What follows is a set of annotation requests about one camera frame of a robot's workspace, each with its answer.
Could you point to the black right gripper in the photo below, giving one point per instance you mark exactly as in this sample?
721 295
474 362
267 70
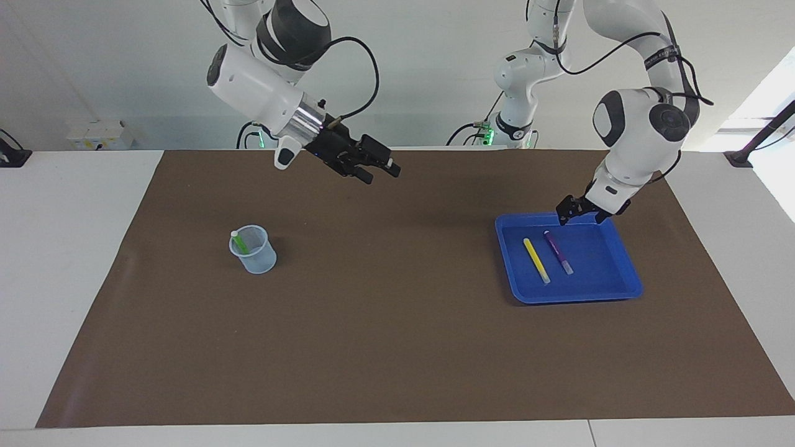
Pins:
335 152

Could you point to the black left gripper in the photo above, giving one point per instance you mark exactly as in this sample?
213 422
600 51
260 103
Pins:
605 198

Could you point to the purple marker pen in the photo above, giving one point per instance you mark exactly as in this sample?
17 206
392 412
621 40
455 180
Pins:
557 251

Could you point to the yellow marker pen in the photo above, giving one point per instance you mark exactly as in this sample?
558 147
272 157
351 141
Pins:
535 259

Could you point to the green marker pen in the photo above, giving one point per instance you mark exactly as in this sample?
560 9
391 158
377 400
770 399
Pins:
240 243

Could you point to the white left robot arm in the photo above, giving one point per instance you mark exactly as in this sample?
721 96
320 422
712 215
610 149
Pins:
640 124

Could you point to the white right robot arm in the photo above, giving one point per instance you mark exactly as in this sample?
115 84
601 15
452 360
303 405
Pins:
261 87

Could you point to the blue plastic tray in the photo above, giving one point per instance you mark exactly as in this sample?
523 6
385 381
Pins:
596 288

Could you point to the clear plastic cup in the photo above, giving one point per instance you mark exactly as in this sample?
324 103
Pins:
258 261

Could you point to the brown table mat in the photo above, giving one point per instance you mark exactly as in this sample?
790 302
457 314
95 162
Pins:
397 341

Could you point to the black clamp stand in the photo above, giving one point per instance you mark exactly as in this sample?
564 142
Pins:
761 135

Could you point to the white power strip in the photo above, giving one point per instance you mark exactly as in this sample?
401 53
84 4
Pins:
99 133

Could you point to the black table clamp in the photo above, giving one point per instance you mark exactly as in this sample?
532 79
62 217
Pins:
12 156

